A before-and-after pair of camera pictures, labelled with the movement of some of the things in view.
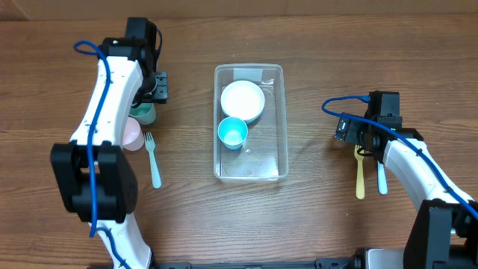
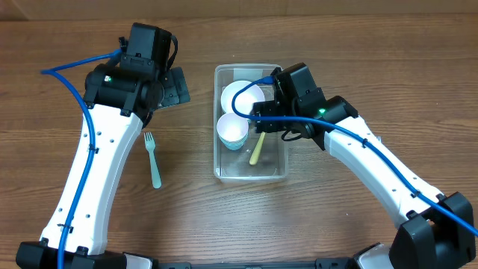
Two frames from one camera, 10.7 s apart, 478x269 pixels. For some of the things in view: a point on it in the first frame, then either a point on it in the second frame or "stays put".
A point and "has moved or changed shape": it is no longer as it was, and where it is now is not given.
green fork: [151, 146] stays put
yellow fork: [359, 187] -> [256, 153]
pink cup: [134, 138] has moved or changed shape
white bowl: [242, 99] stays put
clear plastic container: [250, 139] stays put
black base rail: [354, 262] stays put
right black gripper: [352, 134] -> [267, 107]
